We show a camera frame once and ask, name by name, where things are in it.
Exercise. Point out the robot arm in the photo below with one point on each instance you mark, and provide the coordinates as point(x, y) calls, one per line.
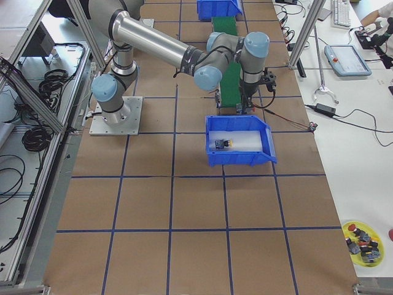
point(120, 22)

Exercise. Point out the yellow push button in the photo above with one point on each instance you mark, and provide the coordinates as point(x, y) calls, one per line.
point(222, 144)

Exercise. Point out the blue bin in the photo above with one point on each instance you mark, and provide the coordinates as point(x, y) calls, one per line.
point(241, 123)
point(207, 9)

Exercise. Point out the red push button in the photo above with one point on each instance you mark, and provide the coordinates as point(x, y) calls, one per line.
point(244, 109)

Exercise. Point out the green conveyor belt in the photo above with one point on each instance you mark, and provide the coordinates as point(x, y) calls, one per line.
point(228, 93)

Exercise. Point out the aluminium profile post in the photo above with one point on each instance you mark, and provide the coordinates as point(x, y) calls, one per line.
point(305, 31)

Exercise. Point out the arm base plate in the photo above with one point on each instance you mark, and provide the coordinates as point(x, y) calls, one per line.
point(123, 122)

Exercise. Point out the blue right bin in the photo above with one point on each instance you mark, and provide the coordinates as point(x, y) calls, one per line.
point(241, 123)

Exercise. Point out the teach pendant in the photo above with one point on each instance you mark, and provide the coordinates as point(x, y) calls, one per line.
point(346, 61)

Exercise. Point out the blue left bin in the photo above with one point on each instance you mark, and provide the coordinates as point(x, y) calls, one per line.
point(207, 9)

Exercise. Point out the black power adapter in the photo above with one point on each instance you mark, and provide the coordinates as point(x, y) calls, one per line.
point(325, 110)

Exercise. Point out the yellow plate of buttons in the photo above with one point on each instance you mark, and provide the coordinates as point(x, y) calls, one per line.
point(363, 243)

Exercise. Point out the white foam pad right bin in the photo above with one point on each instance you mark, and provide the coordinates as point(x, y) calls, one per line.
point(243, 141)

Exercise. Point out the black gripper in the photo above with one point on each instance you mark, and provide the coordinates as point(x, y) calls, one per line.
point(249, 89)

